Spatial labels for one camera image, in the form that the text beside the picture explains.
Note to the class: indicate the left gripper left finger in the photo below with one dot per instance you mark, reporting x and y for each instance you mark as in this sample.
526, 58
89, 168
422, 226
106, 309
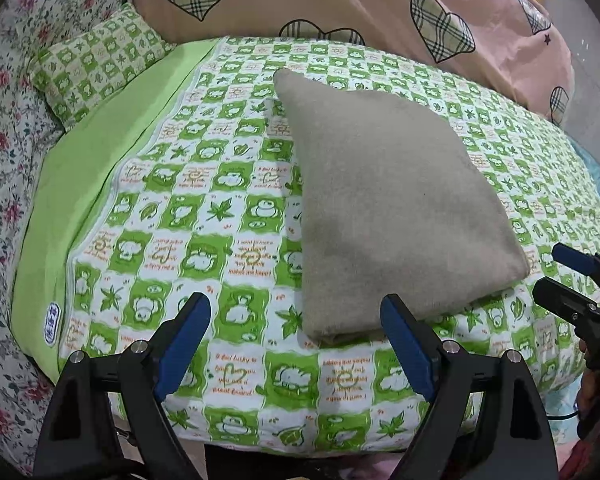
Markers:
150, 370

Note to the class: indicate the beige garment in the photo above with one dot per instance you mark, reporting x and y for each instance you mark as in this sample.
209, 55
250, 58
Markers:
391, 204

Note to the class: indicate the small green checkered pillow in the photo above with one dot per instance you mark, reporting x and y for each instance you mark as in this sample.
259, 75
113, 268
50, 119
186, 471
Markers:
75, 75

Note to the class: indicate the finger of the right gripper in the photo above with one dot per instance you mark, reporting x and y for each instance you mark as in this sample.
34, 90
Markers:
575, 260

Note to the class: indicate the pink heart pattern quilt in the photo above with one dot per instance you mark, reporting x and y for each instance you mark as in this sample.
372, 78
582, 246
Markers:
510, 46

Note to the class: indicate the light blue fabric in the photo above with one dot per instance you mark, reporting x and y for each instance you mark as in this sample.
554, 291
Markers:
590, 178

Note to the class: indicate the floral pattern quilt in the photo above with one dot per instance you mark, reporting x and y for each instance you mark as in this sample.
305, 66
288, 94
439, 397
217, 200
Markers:
27, 132

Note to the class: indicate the person's right hand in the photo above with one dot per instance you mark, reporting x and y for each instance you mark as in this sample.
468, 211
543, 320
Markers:
589, 390

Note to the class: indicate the green checkered bed sheet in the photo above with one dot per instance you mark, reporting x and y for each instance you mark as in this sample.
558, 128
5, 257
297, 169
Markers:
187, 181

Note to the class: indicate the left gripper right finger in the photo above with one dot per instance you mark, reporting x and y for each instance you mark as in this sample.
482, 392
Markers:
437, 370

